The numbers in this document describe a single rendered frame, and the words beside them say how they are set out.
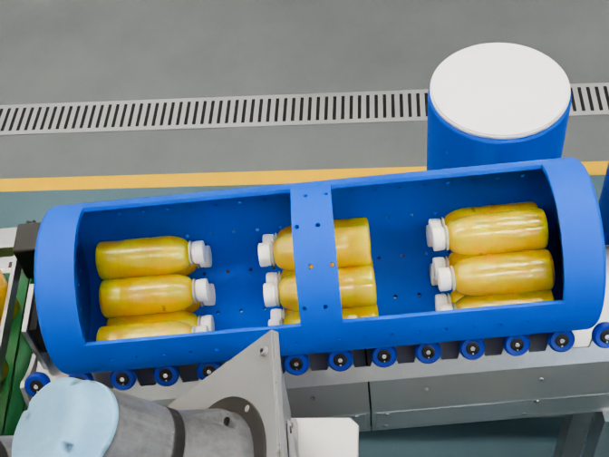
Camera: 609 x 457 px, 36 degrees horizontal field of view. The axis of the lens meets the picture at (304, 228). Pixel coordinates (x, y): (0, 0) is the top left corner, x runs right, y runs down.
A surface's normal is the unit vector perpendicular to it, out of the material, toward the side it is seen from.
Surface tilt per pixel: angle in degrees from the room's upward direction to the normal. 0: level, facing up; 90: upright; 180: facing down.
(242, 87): 0
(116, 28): 0
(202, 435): 29
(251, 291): 22
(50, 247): 9
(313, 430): 0
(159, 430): 46
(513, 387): 70
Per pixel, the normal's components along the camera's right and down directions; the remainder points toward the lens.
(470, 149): -0.47, 0.71
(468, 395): 0.01, 0.51
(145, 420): 0.63, -0.62
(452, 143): -0.73, 0.57
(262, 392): -0.76, -0.37
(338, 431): -0.09, -0.63
